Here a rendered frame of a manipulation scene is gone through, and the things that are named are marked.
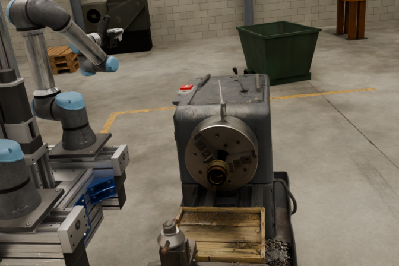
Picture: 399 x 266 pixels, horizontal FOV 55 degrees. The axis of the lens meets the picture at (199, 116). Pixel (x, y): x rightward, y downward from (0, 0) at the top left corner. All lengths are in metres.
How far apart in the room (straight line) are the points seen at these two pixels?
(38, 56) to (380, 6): 11.50
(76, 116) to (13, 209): 0.53
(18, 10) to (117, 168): 0.76
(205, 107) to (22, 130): 0.77
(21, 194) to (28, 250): 0.19
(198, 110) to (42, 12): 0.76
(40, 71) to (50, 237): 0.75
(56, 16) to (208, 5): 9.89
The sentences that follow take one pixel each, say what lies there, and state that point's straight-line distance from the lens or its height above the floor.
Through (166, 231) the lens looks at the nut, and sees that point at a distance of 1.13.
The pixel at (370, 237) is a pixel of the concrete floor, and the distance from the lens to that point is 3.03.
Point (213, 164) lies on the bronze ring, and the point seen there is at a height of 1.12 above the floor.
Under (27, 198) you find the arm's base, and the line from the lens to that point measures 1.37.
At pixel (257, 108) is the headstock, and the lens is 1.73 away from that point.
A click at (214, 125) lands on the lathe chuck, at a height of 1.24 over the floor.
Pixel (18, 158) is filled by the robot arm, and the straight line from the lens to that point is 1.33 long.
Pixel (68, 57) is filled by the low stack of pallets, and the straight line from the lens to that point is 9.05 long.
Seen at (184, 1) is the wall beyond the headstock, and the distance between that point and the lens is 11.42.
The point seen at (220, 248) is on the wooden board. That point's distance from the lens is 1.48.
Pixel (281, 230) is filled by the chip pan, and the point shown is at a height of 0.54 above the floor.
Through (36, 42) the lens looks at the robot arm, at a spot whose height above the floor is 1.62.
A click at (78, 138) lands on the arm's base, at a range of 1.74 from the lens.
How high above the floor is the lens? 1.83
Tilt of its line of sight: 21 degrees down
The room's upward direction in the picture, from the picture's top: 6 degrees counter-clockwise
